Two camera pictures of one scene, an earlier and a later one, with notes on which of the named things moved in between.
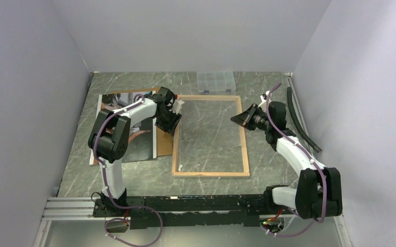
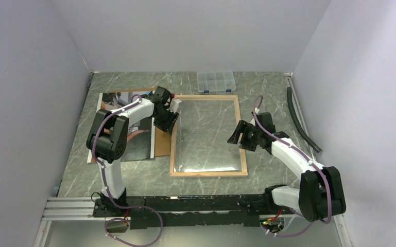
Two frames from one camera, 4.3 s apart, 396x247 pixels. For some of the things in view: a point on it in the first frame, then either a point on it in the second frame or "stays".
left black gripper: x=170 y=126 stays
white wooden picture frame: x=209 y=139 stays
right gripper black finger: x=244 y=118 to x=240 y=128
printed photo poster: x=142 y=140 stays
